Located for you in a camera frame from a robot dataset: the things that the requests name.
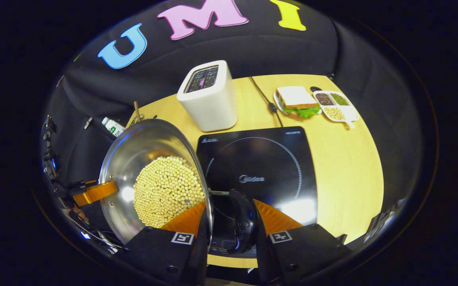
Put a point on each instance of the white cloth clip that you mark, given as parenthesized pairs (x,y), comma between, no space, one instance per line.
(88,123)

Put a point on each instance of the white plastic bottle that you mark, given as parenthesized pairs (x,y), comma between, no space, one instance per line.
(113,127)

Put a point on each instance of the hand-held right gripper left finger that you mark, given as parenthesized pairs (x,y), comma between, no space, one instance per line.
(165,254)

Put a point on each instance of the pile of yellow soybeans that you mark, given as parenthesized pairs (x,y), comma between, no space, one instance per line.
(165,190)

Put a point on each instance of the white divided dish with beans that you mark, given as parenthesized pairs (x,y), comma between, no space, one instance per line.
(334,113)

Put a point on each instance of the wooden stick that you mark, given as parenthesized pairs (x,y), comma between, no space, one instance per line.
(136,109)

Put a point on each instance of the white toaster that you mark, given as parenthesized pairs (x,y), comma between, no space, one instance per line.
(213,107)

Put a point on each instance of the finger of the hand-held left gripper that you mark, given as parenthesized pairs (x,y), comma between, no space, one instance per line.
(96,192)

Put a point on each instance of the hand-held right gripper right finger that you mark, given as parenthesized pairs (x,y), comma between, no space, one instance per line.
(300,254)

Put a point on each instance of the sandwich with lettuce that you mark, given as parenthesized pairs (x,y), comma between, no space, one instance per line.
(294,97)

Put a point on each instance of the black induction cooktop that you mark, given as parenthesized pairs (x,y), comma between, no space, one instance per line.
(261,159)

